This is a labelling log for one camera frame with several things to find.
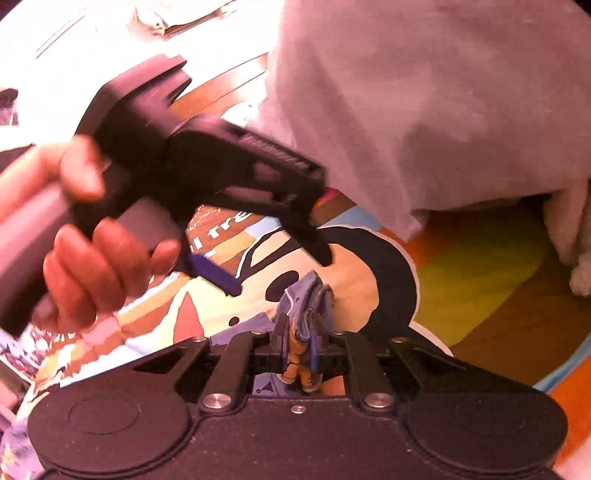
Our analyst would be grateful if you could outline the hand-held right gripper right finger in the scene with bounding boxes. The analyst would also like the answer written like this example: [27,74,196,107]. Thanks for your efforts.
[309,314,467,412]

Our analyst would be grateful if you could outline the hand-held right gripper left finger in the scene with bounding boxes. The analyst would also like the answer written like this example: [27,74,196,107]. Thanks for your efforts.
[131,314,288,414]

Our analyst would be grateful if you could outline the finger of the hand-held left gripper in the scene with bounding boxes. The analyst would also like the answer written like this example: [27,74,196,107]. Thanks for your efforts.
[185,251,243,297]
[272,194,334,267]

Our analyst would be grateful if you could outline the blue printed pants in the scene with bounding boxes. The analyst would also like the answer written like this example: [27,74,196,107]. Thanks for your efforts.
[272,271,335,393]

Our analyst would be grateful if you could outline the person's left hand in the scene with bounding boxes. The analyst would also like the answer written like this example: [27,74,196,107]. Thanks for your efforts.
[0,136,182,334]

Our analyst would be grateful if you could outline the colourful printed bedsheet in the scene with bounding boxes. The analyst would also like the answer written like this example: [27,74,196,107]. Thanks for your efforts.
[0,189,591,480]

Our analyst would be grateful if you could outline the grey duvet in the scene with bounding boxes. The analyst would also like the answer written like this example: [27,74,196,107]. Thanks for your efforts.
[247,0,591,241]

